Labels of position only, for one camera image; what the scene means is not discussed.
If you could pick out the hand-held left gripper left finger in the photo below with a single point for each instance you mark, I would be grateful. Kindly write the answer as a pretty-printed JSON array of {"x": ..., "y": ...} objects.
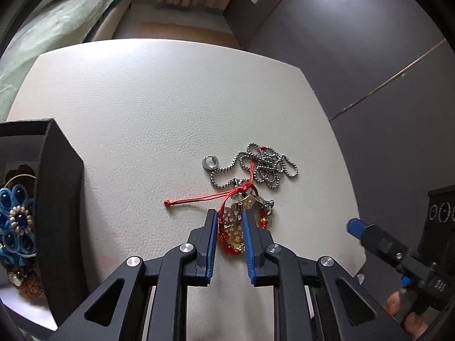
[{"x": 211, "y": 245}]

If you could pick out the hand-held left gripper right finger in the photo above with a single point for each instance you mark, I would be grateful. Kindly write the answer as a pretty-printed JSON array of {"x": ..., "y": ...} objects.
[{"x": 248, "y": 245}]

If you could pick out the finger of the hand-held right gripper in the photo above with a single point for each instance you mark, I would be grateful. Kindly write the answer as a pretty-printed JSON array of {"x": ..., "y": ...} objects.
[
  {"x": 355, "y": 226},
  {"x": 382, "y": 243}
]

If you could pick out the silver hoop earring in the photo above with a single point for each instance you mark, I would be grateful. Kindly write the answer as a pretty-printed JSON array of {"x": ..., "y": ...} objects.
[{"x": 205, "y": 163}]

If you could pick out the black cardboard box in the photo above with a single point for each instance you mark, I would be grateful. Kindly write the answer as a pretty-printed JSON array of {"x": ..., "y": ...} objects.
[{"x": 60, "y": 202}]

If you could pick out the blue fabric flower ornament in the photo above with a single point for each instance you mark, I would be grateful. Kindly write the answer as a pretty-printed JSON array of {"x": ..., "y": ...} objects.
[{"x": 14, "y": 220}]

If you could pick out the person's right hand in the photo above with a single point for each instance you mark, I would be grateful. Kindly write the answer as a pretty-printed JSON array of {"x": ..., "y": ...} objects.
[{"x": 396, "y": 307}]

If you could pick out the white square table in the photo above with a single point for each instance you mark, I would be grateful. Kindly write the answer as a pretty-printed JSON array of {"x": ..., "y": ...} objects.
[{"x": 160, "y": 96}]

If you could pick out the grey wardrobe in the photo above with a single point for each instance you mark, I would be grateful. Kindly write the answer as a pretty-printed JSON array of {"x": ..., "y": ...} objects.
[{"x": 355, "y": 60}]

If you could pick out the cardboard floor sheets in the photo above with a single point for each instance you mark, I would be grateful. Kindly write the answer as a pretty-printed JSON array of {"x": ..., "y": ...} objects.
[{"x": 185, "y": 28}]

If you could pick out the cream upholstered bed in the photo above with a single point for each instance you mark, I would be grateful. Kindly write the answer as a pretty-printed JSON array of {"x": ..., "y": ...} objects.
[{"x": 106, "y": 21}]

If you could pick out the green bed sheet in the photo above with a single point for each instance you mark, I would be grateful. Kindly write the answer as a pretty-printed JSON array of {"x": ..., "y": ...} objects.
[{"x": 53, "y": 25}]

